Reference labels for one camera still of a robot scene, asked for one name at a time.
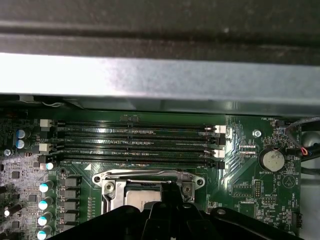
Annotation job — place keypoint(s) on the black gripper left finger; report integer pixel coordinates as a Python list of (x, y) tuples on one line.
[(112, 225)]

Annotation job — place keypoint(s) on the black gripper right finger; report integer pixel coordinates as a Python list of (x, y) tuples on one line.
[(225, 225)]

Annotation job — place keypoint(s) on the metal socket cover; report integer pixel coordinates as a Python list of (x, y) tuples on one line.
[(119, 197)]

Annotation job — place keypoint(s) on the silver CPU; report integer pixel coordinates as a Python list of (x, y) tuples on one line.
[(142, 198)]

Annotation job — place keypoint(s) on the CPU socket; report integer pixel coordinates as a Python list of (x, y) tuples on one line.
[(105, 182)]

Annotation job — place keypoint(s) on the black RAM slot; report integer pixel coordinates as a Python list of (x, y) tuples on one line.
[(137, 125), (137, 136), (137, 160), (137, 149)]

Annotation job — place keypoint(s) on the green motherboard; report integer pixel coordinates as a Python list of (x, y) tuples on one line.
[(225, 175)]

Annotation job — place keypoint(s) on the silver coin battery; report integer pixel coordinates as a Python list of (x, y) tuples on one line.
[(272, 160)]

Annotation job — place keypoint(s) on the silver board screw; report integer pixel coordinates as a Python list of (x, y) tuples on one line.
[(7, 151), (256, 133)]

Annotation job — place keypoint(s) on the open PC case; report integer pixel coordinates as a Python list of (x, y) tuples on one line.
[(160, 75)]

